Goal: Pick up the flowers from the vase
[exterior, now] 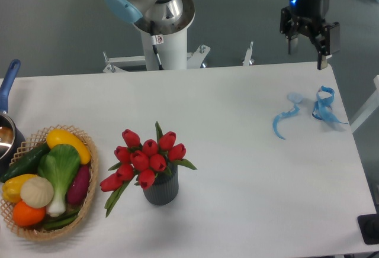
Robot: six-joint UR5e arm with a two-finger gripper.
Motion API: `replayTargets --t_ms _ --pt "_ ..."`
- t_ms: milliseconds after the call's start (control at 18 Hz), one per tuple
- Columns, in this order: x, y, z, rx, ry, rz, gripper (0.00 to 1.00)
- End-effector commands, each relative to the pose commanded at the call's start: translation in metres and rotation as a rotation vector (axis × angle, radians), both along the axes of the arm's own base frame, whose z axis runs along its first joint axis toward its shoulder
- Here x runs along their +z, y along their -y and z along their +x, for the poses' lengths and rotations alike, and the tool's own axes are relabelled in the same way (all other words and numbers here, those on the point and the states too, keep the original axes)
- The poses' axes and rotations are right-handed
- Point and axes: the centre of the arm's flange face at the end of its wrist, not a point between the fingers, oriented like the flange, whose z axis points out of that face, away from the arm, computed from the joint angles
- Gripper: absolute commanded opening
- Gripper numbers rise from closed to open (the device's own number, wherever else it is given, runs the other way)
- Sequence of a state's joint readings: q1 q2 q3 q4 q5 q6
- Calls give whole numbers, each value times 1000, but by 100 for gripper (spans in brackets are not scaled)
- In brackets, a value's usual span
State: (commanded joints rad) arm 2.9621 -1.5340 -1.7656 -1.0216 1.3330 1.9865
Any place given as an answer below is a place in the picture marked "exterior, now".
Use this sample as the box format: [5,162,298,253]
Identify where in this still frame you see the red tulip bouquet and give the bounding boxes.
[100,122,197,216]

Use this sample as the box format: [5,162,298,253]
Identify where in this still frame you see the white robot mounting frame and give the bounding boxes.
[102,41,254,73]

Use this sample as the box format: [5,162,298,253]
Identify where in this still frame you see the yellow bell pepper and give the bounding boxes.
[2,174,37,204]

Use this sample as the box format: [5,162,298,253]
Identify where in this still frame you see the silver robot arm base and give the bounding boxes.
[105,0,195,70]

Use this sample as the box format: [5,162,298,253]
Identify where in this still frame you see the woven wicker basket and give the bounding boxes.
[1,125,99,241]

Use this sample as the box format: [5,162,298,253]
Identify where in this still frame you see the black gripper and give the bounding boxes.
[280,0,340,70]

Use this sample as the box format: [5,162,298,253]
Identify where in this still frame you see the black device at edge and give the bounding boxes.
[357,214,378,245]

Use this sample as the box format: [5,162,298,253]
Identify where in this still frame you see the yellow squash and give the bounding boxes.
[46,128,92,165]

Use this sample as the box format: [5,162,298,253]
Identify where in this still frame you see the blue ribbon strip right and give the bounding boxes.
[312,86,348,124]

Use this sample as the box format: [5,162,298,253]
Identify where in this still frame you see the purple sweet potato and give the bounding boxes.
[66,165,90,205]

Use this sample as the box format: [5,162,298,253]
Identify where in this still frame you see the white table leg frame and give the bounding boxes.
[350,75,378,133]

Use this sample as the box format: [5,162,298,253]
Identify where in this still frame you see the blue ribbon strip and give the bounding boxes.
[312,86,348,124]
[272,92,303,140]

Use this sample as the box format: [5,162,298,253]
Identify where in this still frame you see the dark green cucumber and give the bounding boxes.
[1,143,50,183]

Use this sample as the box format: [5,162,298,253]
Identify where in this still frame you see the blue ribbon strip left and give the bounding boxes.
[272,92,303,140]

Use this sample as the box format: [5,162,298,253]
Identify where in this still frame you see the orange fruit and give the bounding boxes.
[12,201,46,227]

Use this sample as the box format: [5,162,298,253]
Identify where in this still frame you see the green bean pods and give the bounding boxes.
[42,208,80,231]

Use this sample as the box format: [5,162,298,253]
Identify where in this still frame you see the blue handled saucepan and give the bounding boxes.
[1,59,25,175]

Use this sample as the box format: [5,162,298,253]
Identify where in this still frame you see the green bok choy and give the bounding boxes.
[37,144,81,217]

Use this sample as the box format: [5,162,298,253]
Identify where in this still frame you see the dark grey ribbed vase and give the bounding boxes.
[143,163,179,206]

